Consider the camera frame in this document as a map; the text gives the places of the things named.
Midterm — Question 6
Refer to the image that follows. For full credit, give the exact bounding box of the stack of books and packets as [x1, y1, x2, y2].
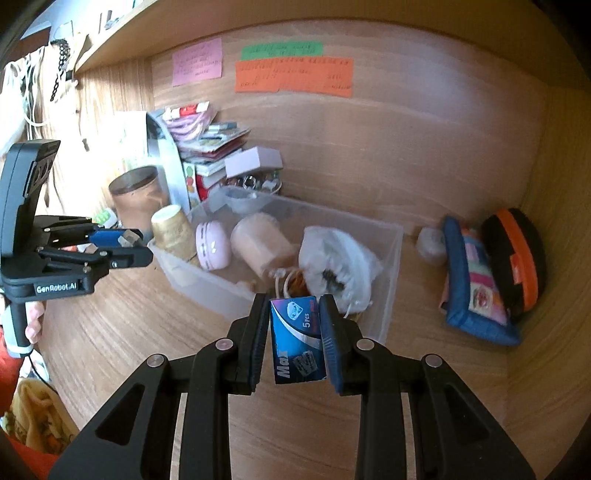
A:
[156, 101, 250, 208]

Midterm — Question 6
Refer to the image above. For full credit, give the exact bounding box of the pink sticky note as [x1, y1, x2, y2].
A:
[171, 38, 223, 87]

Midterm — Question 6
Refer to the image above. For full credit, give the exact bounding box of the orange sticky note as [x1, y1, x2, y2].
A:
[235, 56, 353, 98]

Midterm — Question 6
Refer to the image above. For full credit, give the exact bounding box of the pink round case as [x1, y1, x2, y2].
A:
[195, 221, 232, 271]

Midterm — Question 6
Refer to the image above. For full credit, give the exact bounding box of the gold paper cup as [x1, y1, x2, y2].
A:
[151, 204, 197, 262]

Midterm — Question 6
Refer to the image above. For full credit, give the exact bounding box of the clear plastic storage bin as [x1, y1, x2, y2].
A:
[148, 187, 404, 343]

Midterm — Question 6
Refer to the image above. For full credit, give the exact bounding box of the person hand on handle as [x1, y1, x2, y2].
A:
[1, 295, 45, 344]

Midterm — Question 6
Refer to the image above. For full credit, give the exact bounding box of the black orange round case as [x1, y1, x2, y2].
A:
[481, 208, 547, 324]

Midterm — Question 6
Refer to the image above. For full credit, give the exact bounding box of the white fluffy ball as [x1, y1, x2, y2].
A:
[416, 227, 448, 266]

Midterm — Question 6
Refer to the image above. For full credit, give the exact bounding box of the frosted pink candle jar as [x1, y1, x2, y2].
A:
[230, 212, 297, 280]

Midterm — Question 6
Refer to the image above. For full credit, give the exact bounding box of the blue patchwork pouch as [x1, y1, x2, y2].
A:
[443, 216, 521, 347]

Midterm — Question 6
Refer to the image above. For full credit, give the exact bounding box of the green sticky note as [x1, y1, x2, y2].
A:
[240, 41, 324, 61]

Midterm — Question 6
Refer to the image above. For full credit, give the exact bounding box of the white drawstring pouch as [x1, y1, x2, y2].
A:
[298, 226, 383, 314]

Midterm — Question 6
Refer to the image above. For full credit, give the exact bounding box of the red charm with gold cord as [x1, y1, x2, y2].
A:
[269, 267, 311, 299]

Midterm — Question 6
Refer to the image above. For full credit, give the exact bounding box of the wooden shelf board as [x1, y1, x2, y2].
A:
[77, 1, 590, 91]

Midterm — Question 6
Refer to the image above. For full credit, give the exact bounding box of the small white box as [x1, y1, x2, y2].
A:
[224, 147, 283, 178]

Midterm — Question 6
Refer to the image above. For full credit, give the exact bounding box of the blue razor blade box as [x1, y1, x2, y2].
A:
[270, 296, 327, 385]

